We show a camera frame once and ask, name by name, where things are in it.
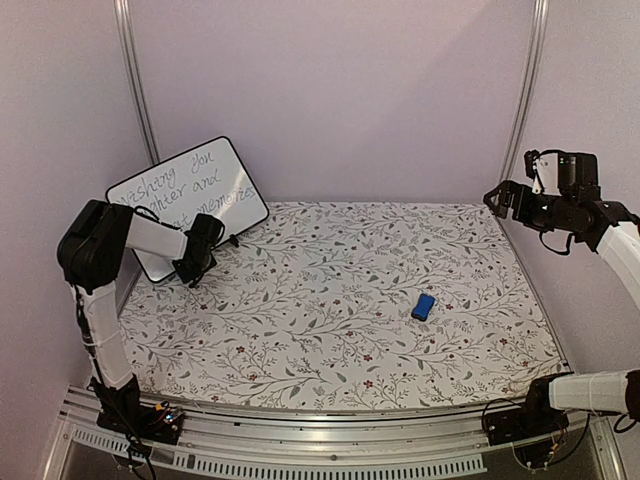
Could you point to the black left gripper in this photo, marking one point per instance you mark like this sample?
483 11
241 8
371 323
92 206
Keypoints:
184 274

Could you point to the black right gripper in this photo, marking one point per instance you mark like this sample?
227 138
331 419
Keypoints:
521 212

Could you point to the white whiteboard black frame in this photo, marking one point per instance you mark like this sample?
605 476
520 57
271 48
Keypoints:
207 179

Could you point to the blue whiteboard eraser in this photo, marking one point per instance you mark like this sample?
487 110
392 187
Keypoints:
423 307

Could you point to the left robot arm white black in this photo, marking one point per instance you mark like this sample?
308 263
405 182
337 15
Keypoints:
90 255

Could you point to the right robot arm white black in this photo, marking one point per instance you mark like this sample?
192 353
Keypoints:
565 195

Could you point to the floral patterned table mat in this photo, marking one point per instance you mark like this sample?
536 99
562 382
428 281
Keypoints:
313 311

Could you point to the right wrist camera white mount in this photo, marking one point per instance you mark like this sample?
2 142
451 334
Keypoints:
541 171

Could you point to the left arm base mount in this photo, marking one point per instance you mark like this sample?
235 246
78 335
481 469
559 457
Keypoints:
160 423

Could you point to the front aluminium rail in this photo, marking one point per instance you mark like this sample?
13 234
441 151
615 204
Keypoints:
232 442

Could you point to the right aluminium frame post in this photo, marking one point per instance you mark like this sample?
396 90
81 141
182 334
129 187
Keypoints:
532 66

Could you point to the aluminium frame post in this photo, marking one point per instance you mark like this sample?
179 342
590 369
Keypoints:
127 41
532 66

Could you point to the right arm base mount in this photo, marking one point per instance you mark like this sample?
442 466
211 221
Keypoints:
535 437

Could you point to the left aluminium frame post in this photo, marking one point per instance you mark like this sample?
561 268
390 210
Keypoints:
127 41

